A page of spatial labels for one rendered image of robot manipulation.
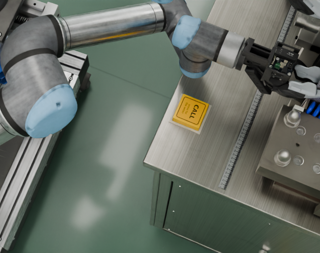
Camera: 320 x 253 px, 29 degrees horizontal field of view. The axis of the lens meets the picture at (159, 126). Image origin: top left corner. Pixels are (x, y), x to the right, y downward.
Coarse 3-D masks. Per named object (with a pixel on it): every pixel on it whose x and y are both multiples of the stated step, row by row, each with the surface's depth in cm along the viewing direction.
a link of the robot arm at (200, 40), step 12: (180, 24) 137; (192, 24) 137; (204, 24) 137; (180, 36) 137; (192, 36) 136; (204, 36) 136; (216, 36) 136; (180, 48) 140; (192, 48) 138; (204, 48) 137; (216, 48) 136; (192, 60) 143; (204, 60) 143; (216, 60) 138
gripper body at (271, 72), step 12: (252, 48) 134; (264, 48) 136; (276, 48) 136; (240, 60) 136; (252, 60) 136; (264, 60) 134; (276, 60) 134; (288, 60) 135; (264, 72) 135; (276, 72) 132; (288, 72) 134; (264, 84) 139; (276, 84) 138
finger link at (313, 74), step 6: (300, 66) 137; (294, 72) 140; (300, 72) 139; (306, 72) 138; (312, 72) 137; (318, 72) 136; (300, 78) 139; (306, 78) 139; (312, 78) 139; (318, 78) 138
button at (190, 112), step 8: (184, 96) 155; (184, 104) 155; (192, 104) 155; (200, 104) 155; (208, 104) 155; (176, 112) 154; (184, 112) 154; (192, 112) 154; (200, 112) 154; (176, 120) 154; (184, 120) 153; (192, 120) 153; (200, 120) 153; (192, 128) 154
